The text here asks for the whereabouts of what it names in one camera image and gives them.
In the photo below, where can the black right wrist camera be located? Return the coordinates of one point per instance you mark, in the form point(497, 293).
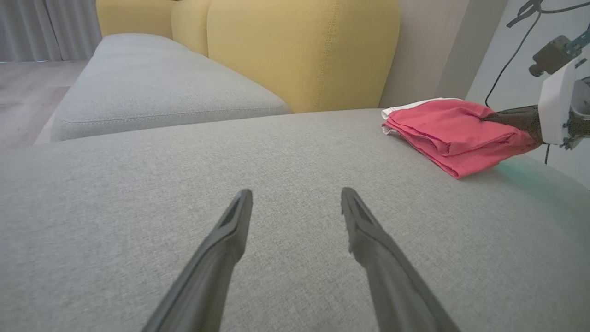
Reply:
point(553, 55)

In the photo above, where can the large grey sofa seat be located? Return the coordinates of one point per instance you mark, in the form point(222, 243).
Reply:
point(295, 157)

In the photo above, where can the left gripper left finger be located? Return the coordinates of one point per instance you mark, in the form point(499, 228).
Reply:
point(216, 258)

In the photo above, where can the big yellow sofa back cushion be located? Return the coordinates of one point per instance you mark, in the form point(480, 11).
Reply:
point(299, 50)

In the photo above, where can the grey sofa seat cushion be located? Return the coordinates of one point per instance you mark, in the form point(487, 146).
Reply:
point(161, 87)

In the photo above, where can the red white jersey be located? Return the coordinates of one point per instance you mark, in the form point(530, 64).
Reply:
point(451, 133)

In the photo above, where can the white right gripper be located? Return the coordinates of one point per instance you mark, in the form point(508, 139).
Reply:
point(560, 106)

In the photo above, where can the grey curtain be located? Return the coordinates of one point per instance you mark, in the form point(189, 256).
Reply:
point(46, 27)

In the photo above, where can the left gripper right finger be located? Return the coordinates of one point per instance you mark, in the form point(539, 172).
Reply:
point(382, 267)

